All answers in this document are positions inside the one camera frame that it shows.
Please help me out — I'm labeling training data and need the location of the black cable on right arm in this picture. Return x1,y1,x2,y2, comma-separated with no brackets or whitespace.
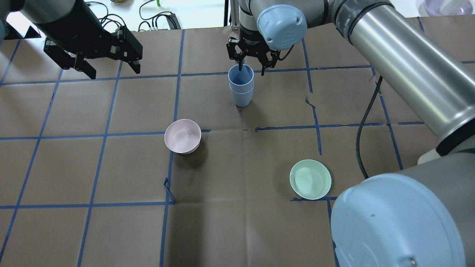
355,75,383,179

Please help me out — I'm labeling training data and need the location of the black power adapter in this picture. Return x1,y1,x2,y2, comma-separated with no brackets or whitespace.
165,13,181,29

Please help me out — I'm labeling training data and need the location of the brown paper table cover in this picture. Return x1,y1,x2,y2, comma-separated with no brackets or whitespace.
0,17,475,267

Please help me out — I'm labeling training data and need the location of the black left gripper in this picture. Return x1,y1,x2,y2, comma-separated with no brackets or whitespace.
35,2,143,80

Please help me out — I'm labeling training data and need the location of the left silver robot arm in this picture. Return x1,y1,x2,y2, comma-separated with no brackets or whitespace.
1,0,143,79

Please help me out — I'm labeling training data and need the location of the green bowl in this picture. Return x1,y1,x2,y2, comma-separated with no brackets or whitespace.
289,159,332,201

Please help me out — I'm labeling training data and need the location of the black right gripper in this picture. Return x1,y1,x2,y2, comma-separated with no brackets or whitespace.
226,32,280,76

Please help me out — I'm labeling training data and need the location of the pink bowl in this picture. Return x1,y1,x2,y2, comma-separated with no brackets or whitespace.
164,119,202,154

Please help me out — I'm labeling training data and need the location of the blue cup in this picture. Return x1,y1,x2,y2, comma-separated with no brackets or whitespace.
229,83,254,108
228,64,254,93

